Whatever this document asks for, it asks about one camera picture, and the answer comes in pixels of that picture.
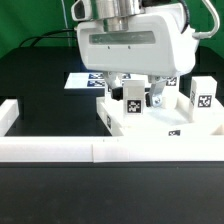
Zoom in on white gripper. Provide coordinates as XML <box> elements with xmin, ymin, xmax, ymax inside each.
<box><xmin>77</xmin><ymin>13</ymin><xmax>198</xmax><ymax>107</ymax></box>

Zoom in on white square table top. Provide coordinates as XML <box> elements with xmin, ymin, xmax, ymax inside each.
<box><xmin>96</xmin><ymin>93</ymin><xmax>224</xmax><ymax>138</ymax></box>

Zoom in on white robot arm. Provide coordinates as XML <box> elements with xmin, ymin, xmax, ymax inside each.
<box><xmin>71</xmin><ymin>0</ymin><xmax>220</xmax><ymax>107</ymax></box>

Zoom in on white U-shaped obstacle fence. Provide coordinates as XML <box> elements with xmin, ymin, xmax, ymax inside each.
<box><xmin>0</xmin><ymin>99</ymin><xmax>224</xmax><ymax>163</ymax></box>

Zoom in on white marker base plate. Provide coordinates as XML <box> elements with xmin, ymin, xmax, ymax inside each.
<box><xmin>64</xmin><ymin>72</ymin><xmax>150</xmax><ymax>89</ymax></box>

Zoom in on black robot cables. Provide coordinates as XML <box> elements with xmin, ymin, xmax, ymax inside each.
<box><xmin>18</xmin><ymin>0</ymin><xmax>89</xmax><ymax>48</ymax></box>

